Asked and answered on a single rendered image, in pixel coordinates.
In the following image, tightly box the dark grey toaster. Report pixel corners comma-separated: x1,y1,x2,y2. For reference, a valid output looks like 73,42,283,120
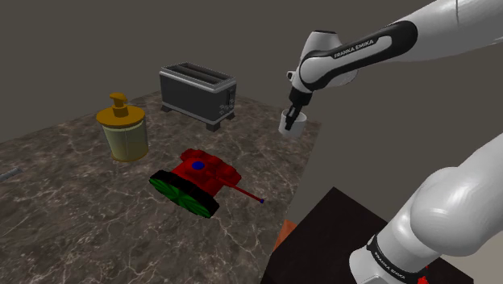
159,61,238,132

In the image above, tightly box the small grey cylinder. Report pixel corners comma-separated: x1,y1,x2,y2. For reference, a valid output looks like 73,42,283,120
0,167,23,182

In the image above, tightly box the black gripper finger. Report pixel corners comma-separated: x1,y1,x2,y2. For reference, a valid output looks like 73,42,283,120
285,103,304,132

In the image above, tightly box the dark robot stand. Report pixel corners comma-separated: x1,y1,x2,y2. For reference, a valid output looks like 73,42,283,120
260,186,475,284

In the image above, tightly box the red toy tank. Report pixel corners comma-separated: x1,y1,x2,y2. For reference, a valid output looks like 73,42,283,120
148,148,265,219

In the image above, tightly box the yellow soap dispenser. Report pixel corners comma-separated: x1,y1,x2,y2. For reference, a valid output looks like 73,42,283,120
96,92,150,163

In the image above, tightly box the white cup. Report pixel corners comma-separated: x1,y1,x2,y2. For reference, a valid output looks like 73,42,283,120
278,108,307,138

